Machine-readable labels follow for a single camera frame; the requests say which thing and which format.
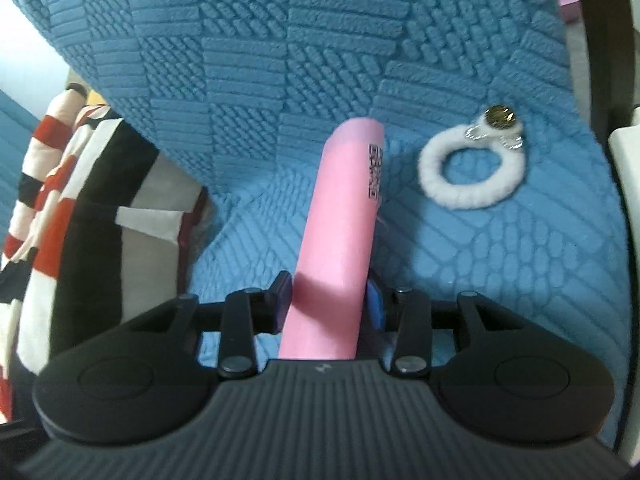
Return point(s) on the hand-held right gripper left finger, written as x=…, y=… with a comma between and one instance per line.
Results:
x=283, y=301

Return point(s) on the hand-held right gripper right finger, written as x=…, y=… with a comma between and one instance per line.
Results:
x=373, y=306

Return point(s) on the pink paper bag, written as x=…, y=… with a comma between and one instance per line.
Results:
x=340, y=220

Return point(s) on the striped white black red blanket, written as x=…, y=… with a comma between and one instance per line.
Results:
x=95, y=200

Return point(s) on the blue textured chair cover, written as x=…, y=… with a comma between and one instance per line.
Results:
x=250, y=60

